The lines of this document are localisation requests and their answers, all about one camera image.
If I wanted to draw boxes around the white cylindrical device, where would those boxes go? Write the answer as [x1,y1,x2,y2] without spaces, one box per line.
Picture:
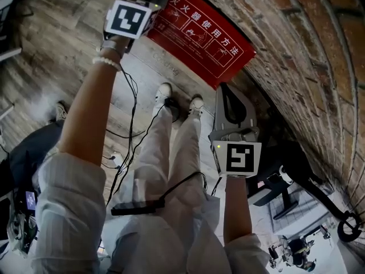
[278,165,294,186]

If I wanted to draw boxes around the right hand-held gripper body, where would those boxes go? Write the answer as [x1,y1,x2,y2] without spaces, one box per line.
[208,126,263,179]

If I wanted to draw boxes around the black battery pack cable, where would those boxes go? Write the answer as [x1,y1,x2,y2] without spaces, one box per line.
[159,171,209,204]

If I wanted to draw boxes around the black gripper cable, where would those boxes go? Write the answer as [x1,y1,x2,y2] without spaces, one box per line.
[210,177,222,197]
[105,67,139,208]

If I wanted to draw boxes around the black office chair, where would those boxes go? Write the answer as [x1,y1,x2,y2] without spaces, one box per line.
[246,152,363,244]

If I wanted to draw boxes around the white gridded storage box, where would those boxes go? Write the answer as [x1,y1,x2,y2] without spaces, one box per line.
[269,192,337,236]

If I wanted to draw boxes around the person's left forearm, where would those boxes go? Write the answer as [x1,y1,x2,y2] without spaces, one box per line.
[58,63,122,168]

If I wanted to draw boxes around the black floor cable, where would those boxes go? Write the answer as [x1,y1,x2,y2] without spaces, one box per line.
[105,97,180,168]

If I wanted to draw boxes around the small device with blue screen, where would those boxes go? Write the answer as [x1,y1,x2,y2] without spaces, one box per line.
[25,191,37,211]

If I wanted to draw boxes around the person's left hand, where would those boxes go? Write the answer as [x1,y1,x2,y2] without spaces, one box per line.
[99,34,129,59]

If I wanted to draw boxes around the red fire extinguisher box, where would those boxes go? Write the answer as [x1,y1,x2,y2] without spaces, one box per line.
[147,0,257,90]

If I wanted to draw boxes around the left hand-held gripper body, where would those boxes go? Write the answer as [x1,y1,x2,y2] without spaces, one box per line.
[103,0,162,40]

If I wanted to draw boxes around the person's left white shoe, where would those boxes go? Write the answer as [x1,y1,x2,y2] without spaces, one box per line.
[155,82,173,106]

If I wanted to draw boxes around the person's right white shoe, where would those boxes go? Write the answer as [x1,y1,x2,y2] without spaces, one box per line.
[189,94,205,116]

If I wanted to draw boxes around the black battery pack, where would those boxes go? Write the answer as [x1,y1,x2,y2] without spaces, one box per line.
[110,200,166,216]

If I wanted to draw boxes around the person's white trousers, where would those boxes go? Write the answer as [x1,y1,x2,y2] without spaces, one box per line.
[112,103,220,239]

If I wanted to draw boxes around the black lab equipment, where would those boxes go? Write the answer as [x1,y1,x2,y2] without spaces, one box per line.
[267,234,317,274]

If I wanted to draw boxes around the person's white shirt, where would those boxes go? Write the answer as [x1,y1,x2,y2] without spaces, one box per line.
[30,150,271,274]

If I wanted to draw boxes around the person's white shoe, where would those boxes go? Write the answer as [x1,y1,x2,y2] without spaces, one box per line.
[155,82,173,106]
[189,94,205,116]

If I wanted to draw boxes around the white desk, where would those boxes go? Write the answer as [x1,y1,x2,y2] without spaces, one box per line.
[0,47,23,62]

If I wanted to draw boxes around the white bead bracelet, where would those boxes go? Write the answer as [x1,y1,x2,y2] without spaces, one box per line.
[92,55,122,71]

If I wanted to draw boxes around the person's right forearm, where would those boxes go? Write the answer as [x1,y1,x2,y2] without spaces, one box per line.
[223,177,252,245]

